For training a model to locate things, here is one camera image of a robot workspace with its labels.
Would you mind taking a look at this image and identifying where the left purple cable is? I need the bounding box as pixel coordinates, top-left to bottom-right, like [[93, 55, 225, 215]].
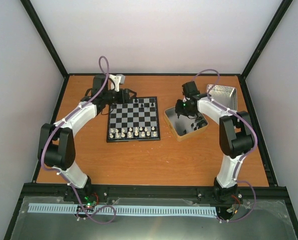
[[40, 56, 117, 225]]

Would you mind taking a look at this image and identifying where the purple cable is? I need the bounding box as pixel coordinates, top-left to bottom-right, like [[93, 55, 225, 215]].
[[192, 68, 258, 224], [40, 56, 117, 225]]

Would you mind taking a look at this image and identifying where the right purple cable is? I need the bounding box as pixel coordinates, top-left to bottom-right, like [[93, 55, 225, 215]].
[[192, 68, 258, 224]]

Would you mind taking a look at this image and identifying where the light blue cable duct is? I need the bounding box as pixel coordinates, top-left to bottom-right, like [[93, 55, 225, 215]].
[[28, 203, 217, 218]]

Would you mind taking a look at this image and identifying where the white king piece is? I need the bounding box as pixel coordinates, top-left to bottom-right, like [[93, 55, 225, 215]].
[[134, 127, 139, 137]]

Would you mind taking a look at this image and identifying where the metal base plate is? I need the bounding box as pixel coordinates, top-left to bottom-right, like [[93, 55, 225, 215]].
[[11, 197, 296, 240]]

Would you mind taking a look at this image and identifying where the yellow metal tin box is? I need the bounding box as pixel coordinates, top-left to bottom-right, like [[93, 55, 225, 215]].
[[164, 107, 208, 142]]

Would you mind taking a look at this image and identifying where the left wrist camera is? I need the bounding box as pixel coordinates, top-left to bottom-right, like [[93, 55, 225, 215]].
[[109, 74, 125, 92]]

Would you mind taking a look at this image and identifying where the black aluminium frame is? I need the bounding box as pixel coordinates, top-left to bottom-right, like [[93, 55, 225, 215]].
[[3, 0, 298, 240]]

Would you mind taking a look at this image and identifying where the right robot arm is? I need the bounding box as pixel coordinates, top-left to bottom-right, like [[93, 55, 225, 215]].
[[175, 81, 257, 203]]

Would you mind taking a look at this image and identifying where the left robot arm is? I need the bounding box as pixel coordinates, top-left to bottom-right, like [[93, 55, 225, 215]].
[[38, 74, 136, 202]]

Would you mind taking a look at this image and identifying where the black silver chess board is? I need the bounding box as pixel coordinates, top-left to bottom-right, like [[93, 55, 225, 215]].
[[106, 96, 161, 143]]

